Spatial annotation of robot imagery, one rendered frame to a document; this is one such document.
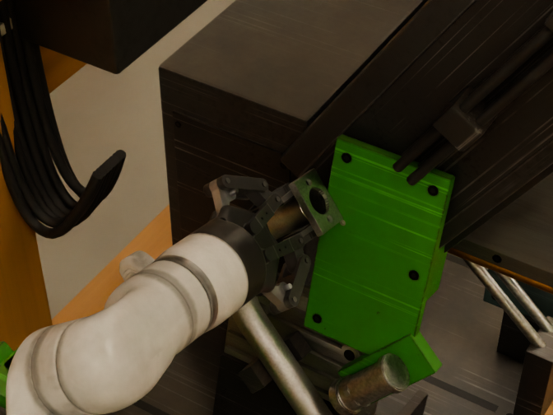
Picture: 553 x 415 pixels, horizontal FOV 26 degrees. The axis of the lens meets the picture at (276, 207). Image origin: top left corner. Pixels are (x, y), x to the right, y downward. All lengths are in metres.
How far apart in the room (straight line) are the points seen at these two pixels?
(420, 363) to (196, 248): 0.29
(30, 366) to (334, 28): 0.58
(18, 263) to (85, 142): 1.95
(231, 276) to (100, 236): 1.92
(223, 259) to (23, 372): 0.19
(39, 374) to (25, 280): 0.38
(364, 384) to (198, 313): 0.27
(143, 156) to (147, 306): 2.21
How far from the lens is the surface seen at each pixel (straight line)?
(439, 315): 1.45
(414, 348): 1.14
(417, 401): 1.28
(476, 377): 1.39
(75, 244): 2.86
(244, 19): 1.31
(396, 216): 1.09
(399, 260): 1.11
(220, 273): 0.95
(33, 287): 1.25
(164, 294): 0.91
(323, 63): 1.24
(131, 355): 0.84
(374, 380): 1.14
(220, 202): 1.04
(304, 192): 1.09
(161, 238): 1.57
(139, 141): 3.14
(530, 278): 1.21
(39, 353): 0.86
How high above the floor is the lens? 1.95
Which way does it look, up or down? 42 degrees down
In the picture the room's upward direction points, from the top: straight up
